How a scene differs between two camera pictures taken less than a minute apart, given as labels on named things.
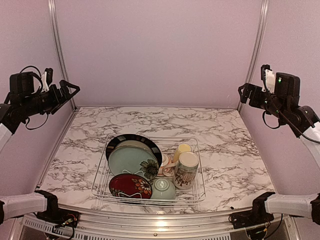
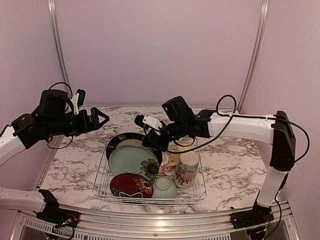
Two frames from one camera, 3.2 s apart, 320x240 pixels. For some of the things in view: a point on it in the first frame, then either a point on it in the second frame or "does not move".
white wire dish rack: (149, 171) does not move
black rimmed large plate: (133, 139) does not move
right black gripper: (254, 101) to (151, 137)
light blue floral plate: (133, 160) does not move
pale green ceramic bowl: (163, 188) does not move
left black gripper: (58, 100) to (86, 126)
